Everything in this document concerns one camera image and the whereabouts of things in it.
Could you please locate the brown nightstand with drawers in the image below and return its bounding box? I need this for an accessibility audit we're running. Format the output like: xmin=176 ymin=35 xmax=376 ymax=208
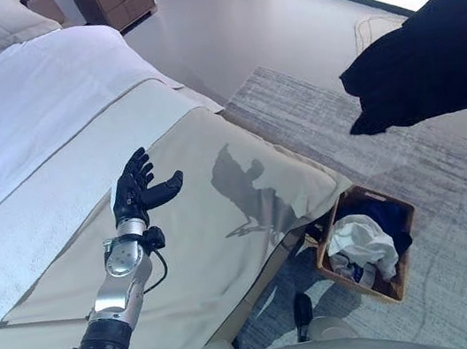
xmin=68 ymin=0 xmax=161 ymax=41

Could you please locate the tan bed frame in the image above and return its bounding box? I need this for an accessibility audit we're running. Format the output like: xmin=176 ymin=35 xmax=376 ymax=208
xmin=189 ymin=217 xmax=333 ymax=349

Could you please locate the navy blue garment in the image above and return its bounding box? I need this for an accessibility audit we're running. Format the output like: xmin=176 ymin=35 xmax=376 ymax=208
xmin=335 ymin=192 xmax=417 ymax=265

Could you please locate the robot right leg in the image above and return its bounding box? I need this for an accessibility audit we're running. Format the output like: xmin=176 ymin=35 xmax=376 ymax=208
xmin=289 ymin=283 xmax=361 ymax=349

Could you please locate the grey striped rug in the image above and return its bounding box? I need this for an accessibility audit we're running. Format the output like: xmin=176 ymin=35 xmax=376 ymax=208
xmin=188 ymin=31 xmax=467 ymax=349

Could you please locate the brown wicker basket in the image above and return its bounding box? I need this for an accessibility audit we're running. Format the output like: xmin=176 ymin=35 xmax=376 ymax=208
xmin=304 ymin=175 xmax=431 ymax=316

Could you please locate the white blue clothing tag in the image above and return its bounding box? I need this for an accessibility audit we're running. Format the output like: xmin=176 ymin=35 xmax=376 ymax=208
xmin=350 ymin=258 xmax=379 ymax=289

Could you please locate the white garment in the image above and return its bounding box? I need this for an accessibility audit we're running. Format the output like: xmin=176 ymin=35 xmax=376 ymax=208
xmin=322 ymin=207 xmax=404 ymax=289

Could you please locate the black garment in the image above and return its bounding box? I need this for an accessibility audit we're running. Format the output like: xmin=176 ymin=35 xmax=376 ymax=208
xmin=325 ymin=0 xmax=467 ymax=140

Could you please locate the thin light floor cable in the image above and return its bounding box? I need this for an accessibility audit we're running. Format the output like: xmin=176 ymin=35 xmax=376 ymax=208
xmin=349 ymin=9 xmax=414 ymax=56

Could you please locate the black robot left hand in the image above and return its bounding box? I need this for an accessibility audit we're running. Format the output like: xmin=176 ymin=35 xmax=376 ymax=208
xmin=102 ymin=140 xmax=193 ymax=231

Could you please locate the beige bed cover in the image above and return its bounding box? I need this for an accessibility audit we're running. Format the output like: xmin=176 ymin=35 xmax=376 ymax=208
xmin=0 ymin=85 xmax=381 ymax=349

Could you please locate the bed with white duvet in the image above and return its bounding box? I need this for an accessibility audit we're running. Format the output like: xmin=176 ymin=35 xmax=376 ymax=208
xmin=0 ymin=4 xmax=256 ymax=345

